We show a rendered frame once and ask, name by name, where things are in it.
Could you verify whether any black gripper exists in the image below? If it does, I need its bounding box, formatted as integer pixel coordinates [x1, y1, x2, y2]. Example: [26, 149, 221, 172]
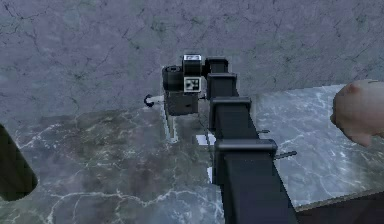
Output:
[143, 65, 200, 117]

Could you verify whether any dark green rounded object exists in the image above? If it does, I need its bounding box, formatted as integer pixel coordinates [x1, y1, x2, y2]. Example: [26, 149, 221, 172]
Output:
[0, 122, 39, 203]

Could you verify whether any pink rounded piggy bank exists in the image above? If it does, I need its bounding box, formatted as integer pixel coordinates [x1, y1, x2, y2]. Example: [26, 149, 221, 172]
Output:
[329, 78, 384, 148]

